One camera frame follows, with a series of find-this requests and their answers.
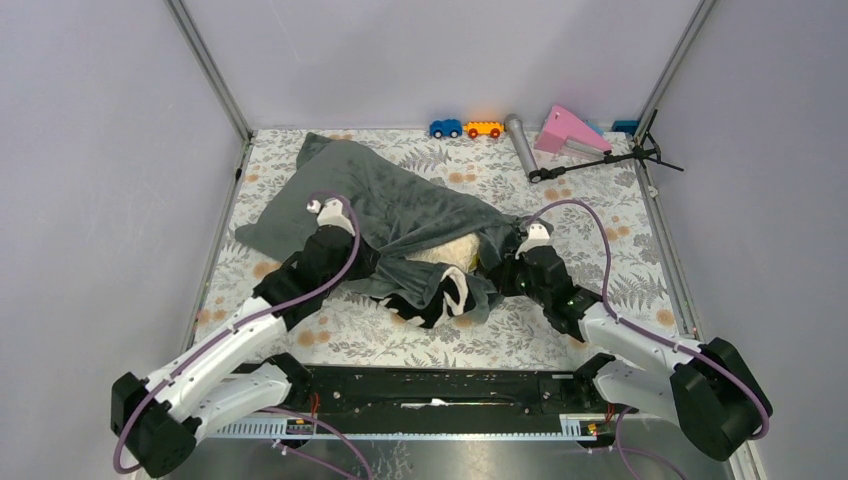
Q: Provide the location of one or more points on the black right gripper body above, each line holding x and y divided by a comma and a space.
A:
516, 281

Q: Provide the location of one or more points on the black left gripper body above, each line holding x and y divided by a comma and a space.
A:
360, 266

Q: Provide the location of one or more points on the zebra and grey pillowcase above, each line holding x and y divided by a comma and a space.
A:
399, 212

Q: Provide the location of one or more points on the white and yellow pillow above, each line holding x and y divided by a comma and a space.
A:
462, 253

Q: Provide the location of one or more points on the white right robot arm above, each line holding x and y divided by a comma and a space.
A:
705, 389

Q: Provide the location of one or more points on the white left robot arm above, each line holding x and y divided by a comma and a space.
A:
160, 418

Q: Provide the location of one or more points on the pink wedge block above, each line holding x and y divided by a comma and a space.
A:
563, 129

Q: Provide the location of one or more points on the grey microphone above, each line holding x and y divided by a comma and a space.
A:
514, 129

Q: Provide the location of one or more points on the yellow toy wagon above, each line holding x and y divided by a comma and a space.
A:
489, 129

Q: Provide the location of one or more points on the blue toy car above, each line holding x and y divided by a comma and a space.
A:
451, 128

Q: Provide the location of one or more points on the black mini tripod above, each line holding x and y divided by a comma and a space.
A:
644, 149

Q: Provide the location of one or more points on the blue block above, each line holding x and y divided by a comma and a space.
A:
629, 127

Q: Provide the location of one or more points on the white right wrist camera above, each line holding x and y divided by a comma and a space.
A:
537, 235

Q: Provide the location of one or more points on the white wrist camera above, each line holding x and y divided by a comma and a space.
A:
537, 235
331, 213

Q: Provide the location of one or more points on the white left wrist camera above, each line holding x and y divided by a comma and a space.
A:
331, 213

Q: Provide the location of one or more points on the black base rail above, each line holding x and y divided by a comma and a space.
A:
409, 401

